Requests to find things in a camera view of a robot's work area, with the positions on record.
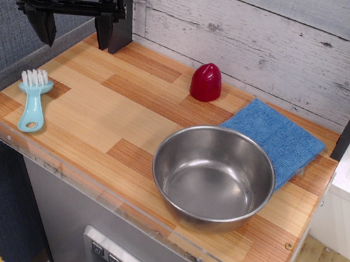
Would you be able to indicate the red toy pepper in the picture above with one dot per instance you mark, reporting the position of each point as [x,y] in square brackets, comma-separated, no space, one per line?
[206,84]

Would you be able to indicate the light blue scrub brush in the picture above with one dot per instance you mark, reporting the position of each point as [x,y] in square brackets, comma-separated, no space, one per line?
[34,83]

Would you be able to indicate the stainless steel bowl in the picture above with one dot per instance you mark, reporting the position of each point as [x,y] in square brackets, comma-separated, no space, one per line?
[213,179]

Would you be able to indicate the blue microfiber cloth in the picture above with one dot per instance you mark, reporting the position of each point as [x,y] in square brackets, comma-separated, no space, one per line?
[289,147]

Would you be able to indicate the clear acrylic guard rail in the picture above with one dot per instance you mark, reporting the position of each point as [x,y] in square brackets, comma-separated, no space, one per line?
[133,215]

